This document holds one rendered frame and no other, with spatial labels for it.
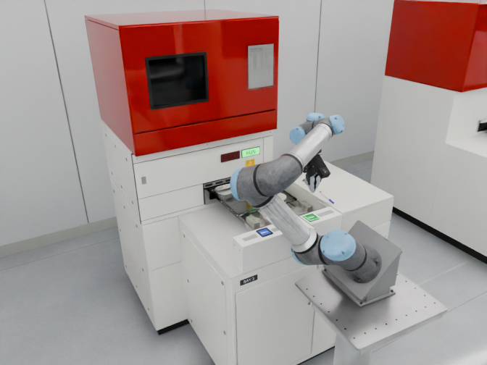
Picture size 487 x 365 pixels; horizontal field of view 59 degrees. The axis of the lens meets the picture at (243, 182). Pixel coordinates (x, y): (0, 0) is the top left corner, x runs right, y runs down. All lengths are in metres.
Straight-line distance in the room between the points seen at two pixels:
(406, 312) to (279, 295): 0.61
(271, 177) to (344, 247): 0.41
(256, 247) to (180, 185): 0.64
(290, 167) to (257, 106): 0.93
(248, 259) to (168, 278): 0.79
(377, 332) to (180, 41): 1.47
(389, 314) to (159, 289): 1.34
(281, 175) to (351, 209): 0.80
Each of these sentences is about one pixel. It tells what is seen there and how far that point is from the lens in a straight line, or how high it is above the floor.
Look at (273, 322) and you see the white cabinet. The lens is 2.20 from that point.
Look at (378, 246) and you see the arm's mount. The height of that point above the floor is 1.01.
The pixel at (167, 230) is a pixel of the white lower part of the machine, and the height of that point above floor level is 0.75.
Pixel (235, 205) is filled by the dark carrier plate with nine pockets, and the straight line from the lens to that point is 2.27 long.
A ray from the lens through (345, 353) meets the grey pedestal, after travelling 2.03.
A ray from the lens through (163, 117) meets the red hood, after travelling 2.09.
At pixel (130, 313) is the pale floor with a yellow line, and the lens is 3.04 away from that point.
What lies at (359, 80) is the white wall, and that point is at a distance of 4.91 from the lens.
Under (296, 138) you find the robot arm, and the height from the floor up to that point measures 1.40.
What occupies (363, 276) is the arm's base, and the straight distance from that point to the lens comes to 1.75.
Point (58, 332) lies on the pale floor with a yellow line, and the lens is 3.07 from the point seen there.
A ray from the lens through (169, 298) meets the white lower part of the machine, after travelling 2.65.
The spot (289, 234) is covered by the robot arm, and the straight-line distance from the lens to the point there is 1.63.
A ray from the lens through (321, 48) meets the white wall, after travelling 4.48.
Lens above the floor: 1.98
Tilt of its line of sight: 25 degrees down
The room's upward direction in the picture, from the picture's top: 1 degrees counter-clockwise
